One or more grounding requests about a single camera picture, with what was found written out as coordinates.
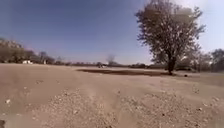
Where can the row of trees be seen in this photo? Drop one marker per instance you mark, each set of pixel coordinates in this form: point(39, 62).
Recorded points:
point(20, 53)

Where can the distant group of trees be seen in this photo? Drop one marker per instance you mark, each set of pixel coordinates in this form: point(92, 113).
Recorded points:
point(211, 61)

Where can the large brown-leaved tree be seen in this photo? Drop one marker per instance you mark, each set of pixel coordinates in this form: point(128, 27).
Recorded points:
point(170, 33)

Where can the small white building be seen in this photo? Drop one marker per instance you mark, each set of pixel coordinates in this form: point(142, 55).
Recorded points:
point(26, 61)

